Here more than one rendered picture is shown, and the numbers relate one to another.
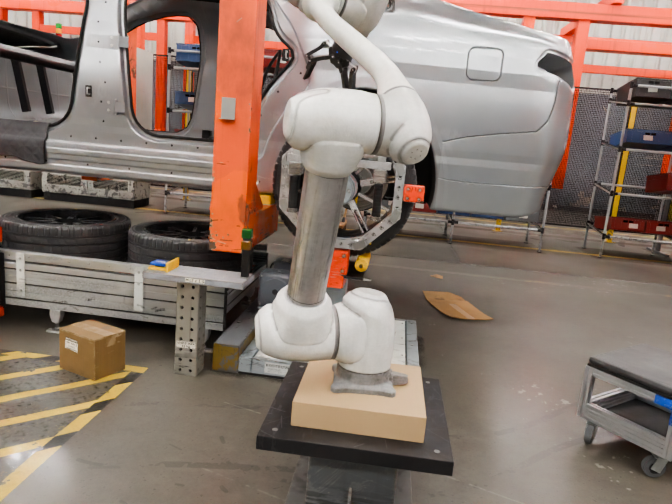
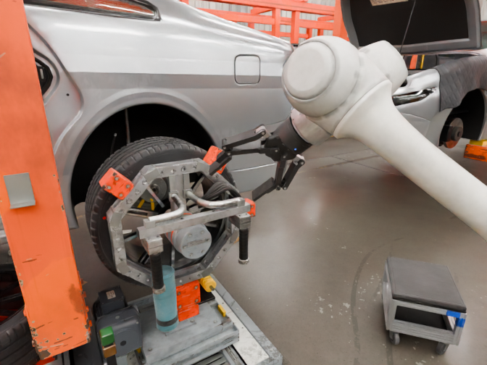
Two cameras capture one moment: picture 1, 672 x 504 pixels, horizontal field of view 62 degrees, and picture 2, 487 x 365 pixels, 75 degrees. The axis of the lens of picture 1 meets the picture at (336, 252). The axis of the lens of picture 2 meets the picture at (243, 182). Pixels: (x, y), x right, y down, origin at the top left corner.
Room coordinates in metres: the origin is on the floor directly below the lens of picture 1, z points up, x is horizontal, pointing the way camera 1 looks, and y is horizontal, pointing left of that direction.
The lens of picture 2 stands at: (1.34, 0.51, 1.46)
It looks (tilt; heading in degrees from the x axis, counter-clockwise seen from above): 19 degrees down; 323
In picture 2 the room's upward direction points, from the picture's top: straight up
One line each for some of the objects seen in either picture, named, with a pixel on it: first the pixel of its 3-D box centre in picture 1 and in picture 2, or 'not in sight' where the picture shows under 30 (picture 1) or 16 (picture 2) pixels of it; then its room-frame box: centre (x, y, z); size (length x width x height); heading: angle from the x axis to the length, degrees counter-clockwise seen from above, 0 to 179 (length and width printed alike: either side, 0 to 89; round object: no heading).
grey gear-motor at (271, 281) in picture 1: (283, 293); (116, 324); (2.75, 0.25, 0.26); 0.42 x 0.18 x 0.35; 174
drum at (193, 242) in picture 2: (340, 188); (185, 232); (2.39, 0.01, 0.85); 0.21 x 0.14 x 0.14; 174
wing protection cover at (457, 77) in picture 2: not in sight; (457, 82); (2.69, -3.11, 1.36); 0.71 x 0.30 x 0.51; 84
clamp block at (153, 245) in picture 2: (296, 167); (151, 240); (2.27, 0.19, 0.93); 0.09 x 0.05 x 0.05; 174
